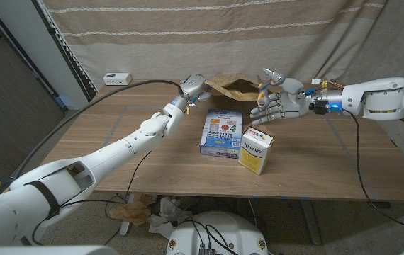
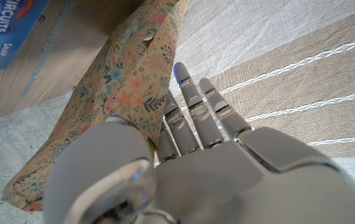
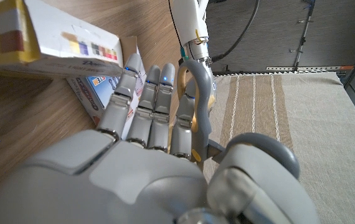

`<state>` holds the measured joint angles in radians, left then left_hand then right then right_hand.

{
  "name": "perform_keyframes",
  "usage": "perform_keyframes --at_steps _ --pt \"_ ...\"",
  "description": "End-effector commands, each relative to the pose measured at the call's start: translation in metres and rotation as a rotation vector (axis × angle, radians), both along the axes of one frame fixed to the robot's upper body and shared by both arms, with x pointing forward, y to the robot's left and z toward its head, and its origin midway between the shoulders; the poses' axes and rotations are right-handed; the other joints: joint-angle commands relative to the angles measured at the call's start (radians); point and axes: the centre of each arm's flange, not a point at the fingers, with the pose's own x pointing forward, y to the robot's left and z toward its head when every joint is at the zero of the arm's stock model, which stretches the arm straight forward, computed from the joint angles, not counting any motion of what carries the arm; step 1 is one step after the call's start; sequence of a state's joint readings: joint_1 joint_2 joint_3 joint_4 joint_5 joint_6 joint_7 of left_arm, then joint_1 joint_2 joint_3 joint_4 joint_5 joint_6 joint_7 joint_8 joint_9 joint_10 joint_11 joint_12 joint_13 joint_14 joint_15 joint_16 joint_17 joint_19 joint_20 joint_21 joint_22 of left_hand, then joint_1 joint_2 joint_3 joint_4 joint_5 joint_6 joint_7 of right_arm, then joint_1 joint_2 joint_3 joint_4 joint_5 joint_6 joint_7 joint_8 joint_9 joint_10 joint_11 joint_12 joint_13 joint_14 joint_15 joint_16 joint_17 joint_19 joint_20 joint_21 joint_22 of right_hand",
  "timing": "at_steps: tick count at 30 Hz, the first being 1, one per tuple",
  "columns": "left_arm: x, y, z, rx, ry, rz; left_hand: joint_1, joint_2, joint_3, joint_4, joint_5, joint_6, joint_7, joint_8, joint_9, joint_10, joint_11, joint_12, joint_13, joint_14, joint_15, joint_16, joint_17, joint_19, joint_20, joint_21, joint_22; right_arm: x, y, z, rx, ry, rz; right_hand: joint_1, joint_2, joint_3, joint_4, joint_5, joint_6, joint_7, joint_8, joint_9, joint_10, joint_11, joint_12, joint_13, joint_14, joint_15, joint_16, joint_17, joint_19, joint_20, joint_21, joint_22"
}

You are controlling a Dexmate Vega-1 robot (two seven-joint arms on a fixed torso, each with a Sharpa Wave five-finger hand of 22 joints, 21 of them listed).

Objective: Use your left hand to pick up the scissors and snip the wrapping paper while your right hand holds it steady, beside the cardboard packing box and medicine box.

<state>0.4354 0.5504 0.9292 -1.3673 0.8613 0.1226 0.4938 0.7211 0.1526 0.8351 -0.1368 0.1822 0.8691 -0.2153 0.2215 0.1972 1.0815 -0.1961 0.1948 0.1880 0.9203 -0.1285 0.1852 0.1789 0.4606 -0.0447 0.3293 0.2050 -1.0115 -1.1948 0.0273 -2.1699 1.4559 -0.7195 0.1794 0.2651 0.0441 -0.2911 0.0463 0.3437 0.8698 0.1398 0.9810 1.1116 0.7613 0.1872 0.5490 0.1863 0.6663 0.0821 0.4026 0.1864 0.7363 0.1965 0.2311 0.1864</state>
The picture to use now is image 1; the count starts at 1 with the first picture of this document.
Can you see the white yellow carton box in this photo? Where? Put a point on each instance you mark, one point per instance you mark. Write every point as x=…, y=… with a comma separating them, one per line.
x=255, y=152

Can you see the crumpled white paper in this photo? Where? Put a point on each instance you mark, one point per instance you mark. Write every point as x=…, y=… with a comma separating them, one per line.
x=168, y=209

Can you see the white robot torso base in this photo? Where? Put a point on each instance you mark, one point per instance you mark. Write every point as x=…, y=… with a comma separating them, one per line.
x=230, y=230

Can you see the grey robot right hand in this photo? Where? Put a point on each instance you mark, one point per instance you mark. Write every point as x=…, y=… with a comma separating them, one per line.
x=290, y=104

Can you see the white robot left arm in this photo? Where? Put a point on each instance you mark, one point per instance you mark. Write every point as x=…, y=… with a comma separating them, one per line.
x=117, y=150

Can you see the crumpled brown paper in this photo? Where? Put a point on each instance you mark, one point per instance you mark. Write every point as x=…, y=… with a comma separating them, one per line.
x=131, y=212

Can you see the grey metal table leg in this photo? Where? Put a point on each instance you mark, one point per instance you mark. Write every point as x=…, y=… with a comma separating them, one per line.
x=312, y=223

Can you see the blue white cardboard box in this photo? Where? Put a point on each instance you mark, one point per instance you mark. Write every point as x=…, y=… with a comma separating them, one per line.
x=219, y=141

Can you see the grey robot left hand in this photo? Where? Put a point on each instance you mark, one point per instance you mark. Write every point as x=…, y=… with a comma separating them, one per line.
x=193, y=85

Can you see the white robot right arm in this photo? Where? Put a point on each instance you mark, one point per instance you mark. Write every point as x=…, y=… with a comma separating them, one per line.
x=375, y=95

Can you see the grey tape outline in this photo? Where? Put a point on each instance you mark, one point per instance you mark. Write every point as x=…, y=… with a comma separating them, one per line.
x=358, y=170

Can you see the black slanted frame post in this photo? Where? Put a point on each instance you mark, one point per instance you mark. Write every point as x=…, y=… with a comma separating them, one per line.
x=67, y=53

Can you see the beige striped curtain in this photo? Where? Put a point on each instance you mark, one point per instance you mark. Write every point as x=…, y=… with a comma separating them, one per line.
x=223, y=35

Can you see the white power strip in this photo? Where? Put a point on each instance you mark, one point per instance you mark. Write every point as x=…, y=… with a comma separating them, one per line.
x=117, y=79

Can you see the white metal table leg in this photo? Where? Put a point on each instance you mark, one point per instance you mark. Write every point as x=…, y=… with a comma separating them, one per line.
x=125, y=228

